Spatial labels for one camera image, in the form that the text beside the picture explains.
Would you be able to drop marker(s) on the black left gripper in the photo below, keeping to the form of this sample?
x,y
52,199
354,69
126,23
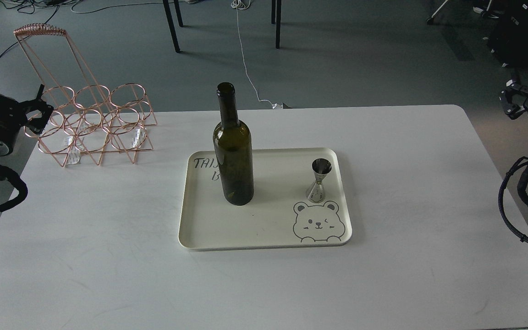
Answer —
x,y
13,116

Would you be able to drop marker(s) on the dark green wine bottle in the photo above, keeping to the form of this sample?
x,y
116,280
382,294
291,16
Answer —
x,y
233,149

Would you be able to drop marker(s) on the steel double jigger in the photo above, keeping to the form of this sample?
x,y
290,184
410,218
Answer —
x,y
321,167

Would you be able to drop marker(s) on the black table legs left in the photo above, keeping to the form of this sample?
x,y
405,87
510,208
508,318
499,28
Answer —
x,y
173,14

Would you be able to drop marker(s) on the black table legs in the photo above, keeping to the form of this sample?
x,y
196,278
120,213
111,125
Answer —
x,y
173,14
276,7

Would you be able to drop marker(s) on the black table legs right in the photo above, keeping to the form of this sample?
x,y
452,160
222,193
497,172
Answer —
x,y
276,7

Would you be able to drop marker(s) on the cream bear serving tray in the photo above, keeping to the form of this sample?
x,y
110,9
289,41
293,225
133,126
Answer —
x,y
278,216

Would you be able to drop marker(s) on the copper wire wine rack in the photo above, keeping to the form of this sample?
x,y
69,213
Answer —
x,y
89,120

